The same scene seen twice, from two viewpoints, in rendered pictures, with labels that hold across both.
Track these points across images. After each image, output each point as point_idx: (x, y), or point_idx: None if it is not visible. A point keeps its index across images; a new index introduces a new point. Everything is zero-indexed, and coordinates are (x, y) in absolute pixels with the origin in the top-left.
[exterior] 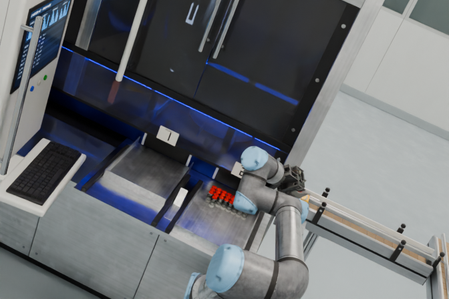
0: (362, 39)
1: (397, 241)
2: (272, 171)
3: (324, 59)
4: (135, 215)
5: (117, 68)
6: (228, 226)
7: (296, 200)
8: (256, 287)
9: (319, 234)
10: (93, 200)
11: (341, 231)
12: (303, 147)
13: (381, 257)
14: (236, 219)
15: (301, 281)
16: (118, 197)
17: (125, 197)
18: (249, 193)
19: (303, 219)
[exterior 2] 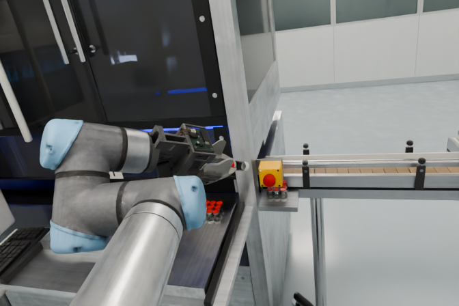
0: None
1: (414, 163)
2: (110, 149)
3: None
4: (67, 286)
5: (33, 130)
6: (197, 242)
7: (164, 182)
8: None
9: (320, 197)
10: (18, 289)
11: (341, 182)
12: (237, 109)
13: (404, 190)
14: (208, 227)
15: None
16: (52, 270)
17: (63, 264)
18: (61, 214)
19: (193, 216)
